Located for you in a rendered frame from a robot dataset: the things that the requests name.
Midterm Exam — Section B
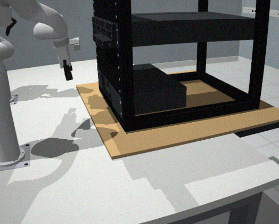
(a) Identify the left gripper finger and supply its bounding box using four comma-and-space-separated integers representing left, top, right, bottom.
5, 18, 17, 36

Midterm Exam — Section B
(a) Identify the black metal rack frame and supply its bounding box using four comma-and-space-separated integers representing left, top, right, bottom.
93, 0, 270, 133

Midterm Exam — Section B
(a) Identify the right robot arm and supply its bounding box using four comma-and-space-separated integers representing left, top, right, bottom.
0, 0, 80, 167

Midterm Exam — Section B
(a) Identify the tan flat board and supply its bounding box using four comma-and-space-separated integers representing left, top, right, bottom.
76, 80, 279, 159

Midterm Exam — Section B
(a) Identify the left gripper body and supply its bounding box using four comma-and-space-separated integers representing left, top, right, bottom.
0, 6, 12, 26

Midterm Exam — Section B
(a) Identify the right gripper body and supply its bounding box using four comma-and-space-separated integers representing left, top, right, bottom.
54, 46, 71, 69

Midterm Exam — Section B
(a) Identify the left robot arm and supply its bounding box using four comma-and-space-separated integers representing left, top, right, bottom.
0, 3, 15, 102

